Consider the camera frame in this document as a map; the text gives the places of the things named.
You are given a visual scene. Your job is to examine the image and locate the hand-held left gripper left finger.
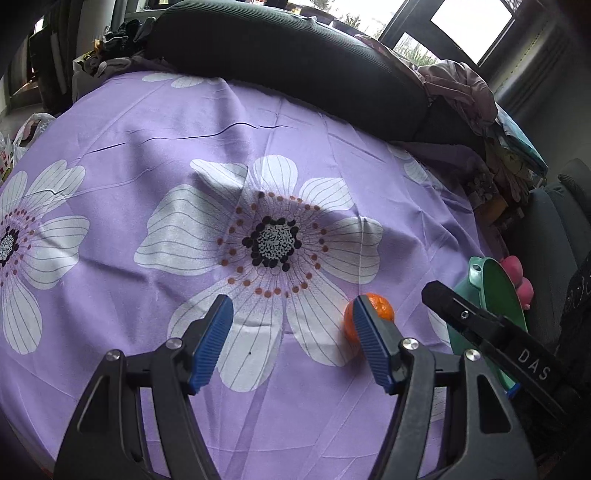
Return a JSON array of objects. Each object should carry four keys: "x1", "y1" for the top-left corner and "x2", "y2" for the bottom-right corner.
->
[{"x1": 53, "y1": 294, "x2": 235, "y2": 480}]

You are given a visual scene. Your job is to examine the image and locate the dark mesh chair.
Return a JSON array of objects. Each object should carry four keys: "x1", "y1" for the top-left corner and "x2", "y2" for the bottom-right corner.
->
[{"x1": 508, "y1": 159, "x2": 591, "y2": 352}]

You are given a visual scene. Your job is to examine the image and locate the black framed window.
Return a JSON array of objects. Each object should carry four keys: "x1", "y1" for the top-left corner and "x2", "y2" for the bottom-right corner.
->
[{"x1": 295, "y1": 0, "x2": 532, "y2": 65}]

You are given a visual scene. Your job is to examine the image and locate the black bolster cushion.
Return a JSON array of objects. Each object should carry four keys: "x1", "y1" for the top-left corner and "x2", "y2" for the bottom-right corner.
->
[{"x1": 145, "y1": 0, "x2": 430, "y2": 141}]

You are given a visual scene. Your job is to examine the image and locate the dark clothes heap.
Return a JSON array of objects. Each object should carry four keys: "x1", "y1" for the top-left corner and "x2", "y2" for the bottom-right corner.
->
[{"x1": 74, "y1": 18, "x2": 158, "y2": 77}]

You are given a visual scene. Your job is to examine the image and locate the dark cloth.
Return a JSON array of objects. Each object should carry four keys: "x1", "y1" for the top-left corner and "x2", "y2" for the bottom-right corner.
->
[{"x1": 413, "y1": 104, "x2": 485, "y2": 151}]

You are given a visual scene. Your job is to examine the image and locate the purple floral bedsheet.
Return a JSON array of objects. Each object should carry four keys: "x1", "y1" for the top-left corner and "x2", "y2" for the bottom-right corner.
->
[{"x1": 0, "y1": 69, "x2": 509, "y2": 480}]

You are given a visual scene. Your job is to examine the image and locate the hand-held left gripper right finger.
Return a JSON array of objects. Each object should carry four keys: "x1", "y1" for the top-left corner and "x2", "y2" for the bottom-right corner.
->
[{"x1": 353, "y1": 295, "x2": 539, "y2": 480}]

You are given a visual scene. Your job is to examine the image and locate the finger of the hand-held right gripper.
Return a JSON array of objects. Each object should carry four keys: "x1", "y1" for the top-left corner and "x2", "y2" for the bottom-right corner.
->
[{"x1": 421, "y1": 281, "x2": 509, "y2": 352}]

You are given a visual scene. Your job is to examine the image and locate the orange tangerine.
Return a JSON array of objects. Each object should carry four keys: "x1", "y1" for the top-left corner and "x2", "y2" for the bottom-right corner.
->
[{"x1": 344, "y1": 293, "x2": 396, "y2": 343}]

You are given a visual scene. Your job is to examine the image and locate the pink plush toy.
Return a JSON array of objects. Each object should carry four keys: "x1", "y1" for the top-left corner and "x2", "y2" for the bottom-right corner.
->
[{"x1": 501, "y1": 256, "x2": 535, "y2": 311}]

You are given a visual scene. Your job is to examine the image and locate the green bowl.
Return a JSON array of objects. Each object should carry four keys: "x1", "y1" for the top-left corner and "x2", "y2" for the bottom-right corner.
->
[{"x1": 447, "y1": 256, "x2": 528, "y2": 398}]

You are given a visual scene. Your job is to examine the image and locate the white plastic bag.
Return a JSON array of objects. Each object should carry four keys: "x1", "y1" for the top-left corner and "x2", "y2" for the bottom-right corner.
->
[{"x1": 0, "y1": 113, "x2": 57, "y2": 185}]

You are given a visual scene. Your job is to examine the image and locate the pinkish crumpled cloth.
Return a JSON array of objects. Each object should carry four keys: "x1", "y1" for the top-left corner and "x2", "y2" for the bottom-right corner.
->
[{"x1": 360, "y1": 34, "x2": 499, "y2": 123}]

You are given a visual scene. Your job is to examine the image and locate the stack of folded clothes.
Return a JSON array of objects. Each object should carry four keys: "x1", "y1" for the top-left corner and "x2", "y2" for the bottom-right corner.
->
[{"x1": 480, "y1": 111, "x2": 550, "y2": 204}]

